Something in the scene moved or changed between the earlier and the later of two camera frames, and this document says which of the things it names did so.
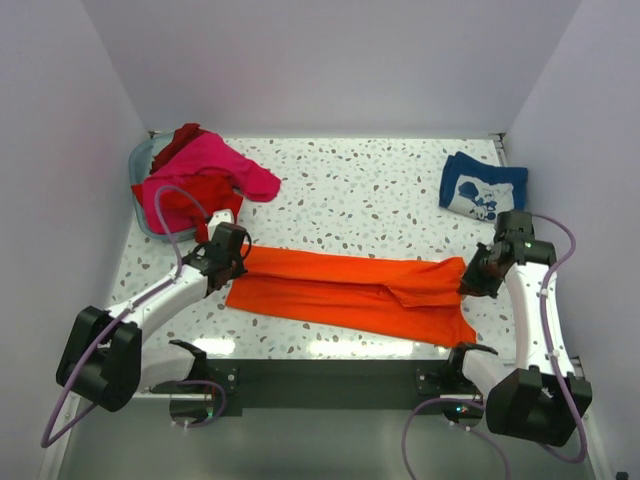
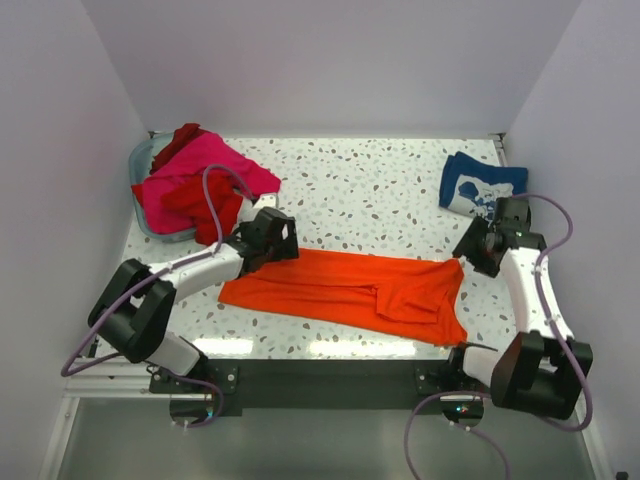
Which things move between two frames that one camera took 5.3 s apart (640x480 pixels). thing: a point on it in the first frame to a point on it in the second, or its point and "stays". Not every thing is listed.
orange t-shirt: x=404 y=295 stays
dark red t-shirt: x=181 y=136 stays
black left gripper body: x=236 y=266 to x=284 y=248
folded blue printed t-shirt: x=481 y=192 stays
